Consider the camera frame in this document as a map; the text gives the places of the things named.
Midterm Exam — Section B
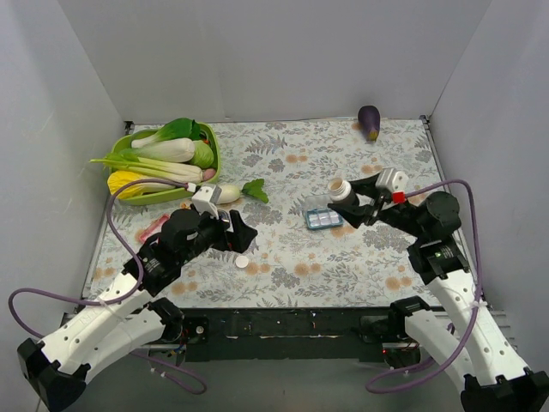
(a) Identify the white bottle cap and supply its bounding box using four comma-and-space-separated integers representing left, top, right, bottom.
235, 256, 250, 269

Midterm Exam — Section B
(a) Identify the white cap pill bottle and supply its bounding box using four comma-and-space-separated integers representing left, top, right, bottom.
327, 178, 359, 205

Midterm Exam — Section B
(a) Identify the blue rectangular pill box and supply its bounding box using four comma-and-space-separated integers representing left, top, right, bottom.
303, 194, 343, 231

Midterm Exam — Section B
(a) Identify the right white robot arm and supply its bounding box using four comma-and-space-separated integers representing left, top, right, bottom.
327, 168, 548, 411

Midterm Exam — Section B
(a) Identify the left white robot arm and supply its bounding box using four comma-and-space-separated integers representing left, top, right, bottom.
17, 209, 257, 411

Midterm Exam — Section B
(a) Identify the white radish with leaves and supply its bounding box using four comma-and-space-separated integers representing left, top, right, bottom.
217, 179, 269, 204

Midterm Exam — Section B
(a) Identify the pink rectangular pill box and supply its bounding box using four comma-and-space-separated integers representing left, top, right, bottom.
136, 215, 169, 244

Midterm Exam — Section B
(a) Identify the pink radish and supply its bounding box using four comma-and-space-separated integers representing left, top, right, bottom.
202, 168, 216, 181

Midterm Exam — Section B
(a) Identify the floral table mat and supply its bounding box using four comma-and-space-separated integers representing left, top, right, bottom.
85, 118, 482, 309

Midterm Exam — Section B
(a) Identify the purple eggplant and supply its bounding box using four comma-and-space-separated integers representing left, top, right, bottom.
357, 106, 381, 142

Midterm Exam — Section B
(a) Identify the light green cabbage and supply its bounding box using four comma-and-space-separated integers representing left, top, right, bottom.
188, 141, 214, 169

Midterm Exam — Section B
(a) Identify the green bok choy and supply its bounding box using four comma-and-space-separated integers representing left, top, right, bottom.
130, 118, 201, 148

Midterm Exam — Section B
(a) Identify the green plastic basket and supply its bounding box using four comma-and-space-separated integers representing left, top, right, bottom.
112, 123, 221, 206

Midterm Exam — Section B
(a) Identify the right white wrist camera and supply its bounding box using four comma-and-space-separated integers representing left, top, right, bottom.
375, 167, 409, 202

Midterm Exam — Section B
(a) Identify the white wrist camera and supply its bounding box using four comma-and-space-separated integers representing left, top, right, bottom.
375, 167, 409, 202
191, 184, 222, 219

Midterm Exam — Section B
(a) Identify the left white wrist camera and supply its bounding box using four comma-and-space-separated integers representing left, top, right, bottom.
191, 184, 222, 219

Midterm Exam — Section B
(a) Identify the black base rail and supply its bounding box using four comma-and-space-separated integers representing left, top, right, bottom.
132, 306, 434, 364

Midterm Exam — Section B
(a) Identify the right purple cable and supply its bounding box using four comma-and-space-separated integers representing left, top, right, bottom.
365, 179, 484, 394

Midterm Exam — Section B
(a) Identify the purple cable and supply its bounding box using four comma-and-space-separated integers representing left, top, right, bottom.
8, 178, 208, 395
365, 179, 484, 394

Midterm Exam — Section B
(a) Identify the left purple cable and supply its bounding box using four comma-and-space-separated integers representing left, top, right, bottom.
8, 178, 208, 395

